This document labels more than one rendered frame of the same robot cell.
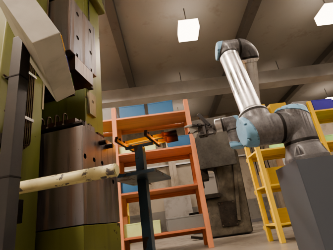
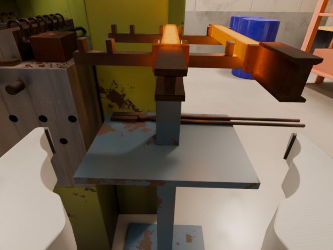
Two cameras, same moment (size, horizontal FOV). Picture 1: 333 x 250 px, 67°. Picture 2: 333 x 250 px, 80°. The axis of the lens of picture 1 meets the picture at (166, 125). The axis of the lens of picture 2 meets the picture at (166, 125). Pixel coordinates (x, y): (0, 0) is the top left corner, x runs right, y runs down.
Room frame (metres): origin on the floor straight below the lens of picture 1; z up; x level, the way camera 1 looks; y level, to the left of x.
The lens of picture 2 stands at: (1.61, -0.23, 1.07)
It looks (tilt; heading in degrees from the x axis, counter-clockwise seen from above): 32 degrees down; 78
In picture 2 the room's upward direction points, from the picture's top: 1 degrees clockwise
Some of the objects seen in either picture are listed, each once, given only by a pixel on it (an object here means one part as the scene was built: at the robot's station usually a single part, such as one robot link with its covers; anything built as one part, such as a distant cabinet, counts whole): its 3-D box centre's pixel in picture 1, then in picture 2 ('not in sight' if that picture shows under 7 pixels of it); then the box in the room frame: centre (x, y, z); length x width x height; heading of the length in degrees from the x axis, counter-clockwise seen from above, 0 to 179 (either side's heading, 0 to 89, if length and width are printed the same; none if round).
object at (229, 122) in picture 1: (231, 123); not in sight; (1.57, -0.43, 0.98); 0.12 x 0.09 x 0.10; 78
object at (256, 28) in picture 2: not in sight; (247, 44); (3.75, 3.13, 0.43); 1.15 x 0.71 x 0.86; 92
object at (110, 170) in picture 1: (59, 180); not in sight; (0.88, 0.40, 0.62); 0.44 x 0.05 x 0.05; 80
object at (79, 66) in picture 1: (53, 79); not in sight; (1.27, 0.64, 1.32); 0.42 x 0.20 x 0.10; 80
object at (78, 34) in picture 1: (58, 50); not in sight; (1.31, 0.63, 1.56); 0.42 x 0.39 x 0.40; 80
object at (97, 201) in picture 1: (54, 185); (60, 100); (1.33, 0.64, 0.69); 0.56 x 0.38 x 0.45; 80
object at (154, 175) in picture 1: (142, 177); (167, 141); (1.71, 0.21, 0.74); 0.40 x 0.30 x 0.02; 167
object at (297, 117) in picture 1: (293, 124); not in sight; (1.16, -0.61, 0.79); 0.17 x 0.15 x 0.18; 91
